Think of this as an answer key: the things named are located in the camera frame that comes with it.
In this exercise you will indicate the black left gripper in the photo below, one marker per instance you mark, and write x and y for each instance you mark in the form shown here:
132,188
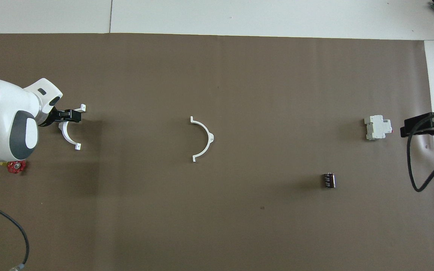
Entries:
55,116

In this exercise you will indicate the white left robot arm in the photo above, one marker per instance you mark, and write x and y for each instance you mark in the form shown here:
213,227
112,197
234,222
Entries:
2,113

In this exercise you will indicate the white circuit breaker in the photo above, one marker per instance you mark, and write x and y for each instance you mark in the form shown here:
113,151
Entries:
377,127

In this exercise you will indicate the red handwheel brass valve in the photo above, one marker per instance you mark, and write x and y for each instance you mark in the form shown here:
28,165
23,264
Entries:
16,167

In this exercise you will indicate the black cylindrical capacitor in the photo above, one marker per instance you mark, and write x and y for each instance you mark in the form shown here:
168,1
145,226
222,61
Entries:
329,180

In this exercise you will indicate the brown paper mat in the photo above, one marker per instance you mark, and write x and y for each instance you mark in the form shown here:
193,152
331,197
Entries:
202,188

